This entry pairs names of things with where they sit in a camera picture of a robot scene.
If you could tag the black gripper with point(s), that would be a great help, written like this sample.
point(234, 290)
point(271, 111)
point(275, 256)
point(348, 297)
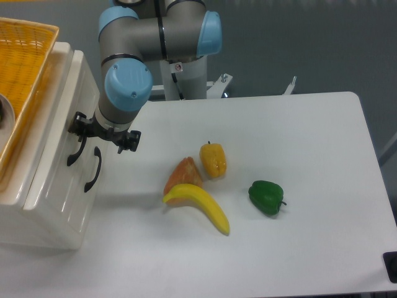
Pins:
point(82, 127)

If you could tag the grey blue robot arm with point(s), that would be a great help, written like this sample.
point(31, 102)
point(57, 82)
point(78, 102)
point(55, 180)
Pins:
point(178, 34)

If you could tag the white drawer cabinet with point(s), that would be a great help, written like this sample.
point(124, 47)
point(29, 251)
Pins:
point(44, 228)

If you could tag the orange toy fruit wedge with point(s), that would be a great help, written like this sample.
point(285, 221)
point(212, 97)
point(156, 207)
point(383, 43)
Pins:
point(185, 172)

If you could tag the yellow toy banana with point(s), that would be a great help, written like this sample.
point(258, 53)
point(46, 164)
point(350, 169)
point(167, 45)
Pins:
point(203, 200)

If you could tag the grey bowl in basket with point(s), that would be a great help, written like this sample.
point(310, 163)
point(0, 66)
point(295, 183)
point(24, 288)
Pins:
point(7, 121)

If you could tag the yellow toy bell pepper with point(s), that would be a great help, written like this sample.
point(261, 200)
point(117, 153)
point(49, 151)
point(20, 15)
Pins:
point(213, 159)

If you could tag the yellow woven basket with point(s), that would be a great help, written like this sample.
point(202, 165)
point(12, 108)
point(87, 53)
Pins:
point(25, 48)

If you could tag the green toy bell pepper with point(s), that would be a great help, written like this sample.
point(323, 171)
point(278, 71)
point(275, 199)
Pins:
point(266, 196)

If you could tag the black table corner clamp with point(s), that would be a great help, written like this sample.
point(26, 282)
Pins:
point(390, 260)

